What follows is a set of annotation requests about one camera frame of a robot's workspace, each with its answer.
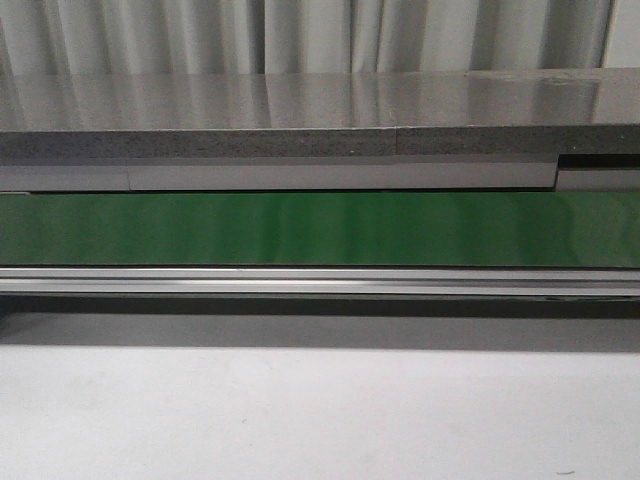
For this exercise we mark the grey metal panel under slab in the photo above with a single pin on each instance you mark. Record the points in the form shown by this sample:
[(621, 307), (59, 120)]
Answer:
[(617, 172)]

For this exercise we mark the green conveyor belt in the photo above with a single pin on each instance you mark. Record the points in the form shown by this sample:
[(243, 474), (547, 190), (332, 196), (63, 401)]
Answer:
[(476, 229)]

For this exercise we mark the grey stone slab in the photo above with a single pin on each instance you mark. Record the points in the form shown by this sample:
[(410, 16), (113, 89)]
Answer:
[(576, 111)]

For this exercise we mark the white pleated curtain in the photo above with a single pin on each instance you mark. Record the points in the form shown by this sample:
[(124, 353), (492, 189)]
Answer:
[(275, 37)]

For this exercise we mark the aluminium conveyor frame rail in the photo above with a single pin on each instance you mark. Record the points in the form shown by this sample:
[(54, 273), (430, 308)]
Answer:
[(581, 283)]

